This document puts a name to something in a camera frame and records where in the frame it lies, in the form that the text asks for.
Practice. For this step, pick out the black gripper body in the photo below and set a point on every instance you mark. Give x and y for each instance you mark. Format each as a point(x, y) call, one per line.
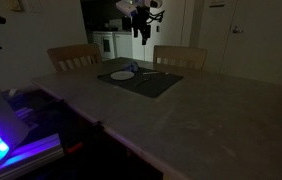
point(141, 20)

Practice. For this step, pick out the silver metal fork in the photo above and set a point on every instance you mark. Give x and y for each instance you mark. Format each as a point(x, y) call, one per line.
point(154, 73)

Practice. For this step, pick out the white kitchen cabinet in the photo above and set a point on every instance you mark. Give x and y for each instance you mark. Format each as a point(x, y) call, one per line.
point(123, 45)

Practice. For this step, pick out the blue crumpled cloth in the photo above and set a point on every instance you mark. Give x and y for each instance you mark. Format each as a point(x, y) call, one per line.
point(131, 66)

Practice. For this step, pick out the light wooden chair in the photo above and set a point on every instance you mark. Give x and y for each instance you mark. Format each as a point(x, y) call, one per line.
point(179, 51)
point(74, 50)

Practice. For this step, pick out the white round plate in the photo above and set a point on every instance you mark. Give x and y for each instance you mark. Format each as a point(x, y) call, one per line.
point(122, 75)

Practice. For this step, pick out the dark fabric placemat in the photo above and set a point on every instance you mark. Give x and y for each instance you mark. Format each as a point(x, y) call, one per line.
point(157, 87)

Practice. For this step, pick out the white room door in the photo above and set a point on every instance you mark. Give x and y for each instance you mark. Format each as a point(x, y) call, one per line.
point(264, 46)

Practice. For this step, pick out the aluminium frame rail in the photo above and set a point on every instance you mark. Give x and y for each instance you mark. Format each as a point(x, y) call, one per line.
point(31, 153)

